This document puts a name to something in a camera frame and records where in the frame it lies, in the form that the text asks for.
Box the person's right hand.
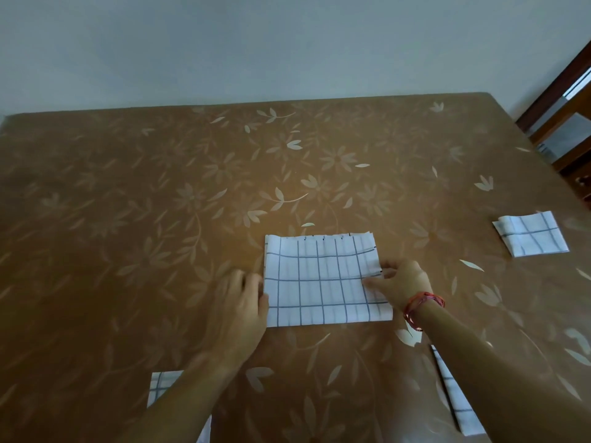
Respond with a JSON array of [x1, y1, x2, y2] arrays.
[[362, 259, 435, 314]]

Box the wooden chair with sticker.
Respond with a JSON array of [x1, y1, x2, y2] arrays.
[[531, 82, 591, 204]]

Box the single grid paper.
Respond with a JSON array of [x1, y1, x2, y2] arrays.
[[147, 370, 212, 443], [430, 345, 486, 437], [263, 231, 394, 328]]

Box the wooden table with floral cover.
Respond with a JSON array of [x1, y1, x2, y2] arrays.
[[0, 92, 591, 443]]

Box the person's left forearm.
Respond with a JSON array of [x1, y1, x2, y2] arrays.
[[118, 353, 241, 443]]

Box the red string bracelet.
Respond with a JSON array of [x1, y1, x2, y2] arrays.
[[402, 292, 446, 332]]

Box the person's left hand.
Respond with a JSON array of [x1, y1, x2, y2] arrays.
[[203, 269, 270, 365]]

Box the person's right forearm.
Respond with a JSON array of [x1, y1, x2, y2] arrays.
[[415, 304, 591, 443]]

